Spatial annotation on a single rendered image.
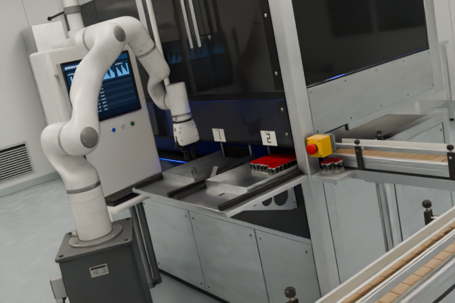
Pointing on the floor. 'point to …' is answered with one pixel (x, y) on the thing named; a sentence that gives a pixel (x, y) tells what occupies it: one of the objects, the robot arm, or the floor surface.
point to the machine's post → (300, 121)
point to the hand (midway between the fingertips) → (189, 154)
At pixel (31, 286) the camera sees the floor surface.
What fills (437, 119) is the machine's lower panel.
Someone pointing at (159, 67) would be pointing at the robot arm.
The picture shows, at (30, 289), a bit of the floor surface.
